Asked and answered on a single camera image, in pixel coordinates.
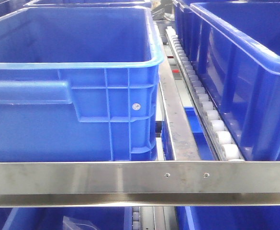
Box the left blue plastic crate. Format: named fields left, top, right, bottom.
left=0, top=6, right=163, bottom=162

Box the blue plastic crate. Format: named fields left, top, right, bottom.
left=0, top=6, right=163, bottom=162
left=174, top=0, right=280, bottom=161

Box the white roller conveyor track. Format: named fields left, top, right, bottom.
left=166, top=26, right=245, bottom=161

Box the middle blue plastic crate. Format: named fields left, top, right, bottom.
left=174, top=0, right=280, bottom=161

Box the clear plastic bag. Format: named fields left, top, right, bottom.
left=63, top=216, right=99, bottom=230

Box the lower blue crate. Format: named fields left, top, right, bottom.
left=0, top=207, right=133, bottom=230

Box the steel divider rail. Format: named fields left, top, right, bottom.
left=154, top=20, right=202, bottom=161

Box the stainless steel shelf rail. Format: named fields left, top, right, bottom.
left=0, top=161, right=280, bottom=207

